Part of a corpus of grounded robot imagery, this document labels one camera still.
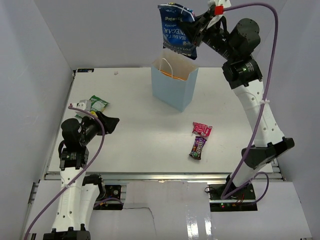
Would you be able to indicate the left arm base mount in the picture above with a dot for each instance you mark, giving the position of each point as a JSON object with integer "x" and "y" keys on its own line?
{"x": 109, "y": 191}

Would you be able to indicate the blue snack bag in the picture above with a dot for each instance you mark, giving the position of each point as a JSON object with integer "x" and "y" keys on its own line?
{"x": 174, "y": 38}

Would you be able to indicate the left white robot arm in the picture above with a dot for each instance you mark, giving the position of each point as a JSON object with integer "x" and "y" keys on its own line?
{"x": 79, "y": 190}

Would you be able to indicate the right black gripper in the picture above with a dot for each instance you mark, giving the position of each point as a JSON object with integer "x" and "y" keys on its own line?
{"x": 195, "y": 28}

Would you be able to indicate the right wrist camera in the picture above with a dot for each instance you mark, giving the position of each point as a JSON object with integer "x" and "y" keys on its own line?
{"x": 219, "y": 6}

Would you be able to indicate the orange potato chip bag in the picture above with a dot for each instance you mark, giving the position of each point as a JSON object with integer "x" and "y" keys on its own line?
{"x": 172, "y": 76}

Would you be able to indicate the brown M&M's packet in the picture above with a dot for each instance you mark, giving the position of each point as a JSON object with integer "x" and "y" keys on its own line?
{"x": 197, "y": 148}

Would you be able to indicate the pink candy packet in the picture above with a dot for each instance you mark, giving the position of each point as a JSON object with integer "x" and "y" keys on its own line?
{"x": 201, "y": 129}

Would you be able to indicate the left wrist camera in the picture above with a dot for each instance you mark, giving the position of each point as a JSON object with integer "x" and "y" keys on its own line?
{"x": 82, "y": 106}

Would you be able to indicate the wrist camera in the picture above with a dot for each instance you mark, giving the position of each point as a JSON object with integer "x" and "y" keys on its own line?
{"x": 219, "y": 6}
{"x": 82, "y": 106}

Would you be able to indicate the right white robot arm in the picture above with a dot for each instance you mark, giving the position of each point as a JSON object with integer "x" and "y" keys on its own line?
{"x": 244, "y": 77}

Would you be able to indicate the left blue table label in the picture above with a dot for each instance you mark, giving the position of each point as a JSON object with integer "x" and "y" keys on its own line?
{"x": 85, "y": 70}

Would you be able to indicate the light blue paper bag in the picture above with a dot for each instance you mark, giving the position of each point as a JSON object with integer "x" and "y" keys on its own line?
{"x": 176, "y": 93}

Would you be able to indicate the aluminium front rail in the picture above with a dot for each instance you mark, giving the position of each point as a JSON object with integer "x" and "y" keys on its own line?
{"x": 206, "y": 177}

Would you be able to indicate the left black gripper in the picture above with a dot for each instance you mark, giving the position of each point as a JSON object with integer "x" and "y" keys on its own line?
{"x": 109, "y": 123}

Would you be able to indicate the green snack bag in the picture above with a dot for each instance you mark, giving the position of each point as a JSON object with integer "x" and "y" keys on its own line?
{"x": 97, "y": 104}

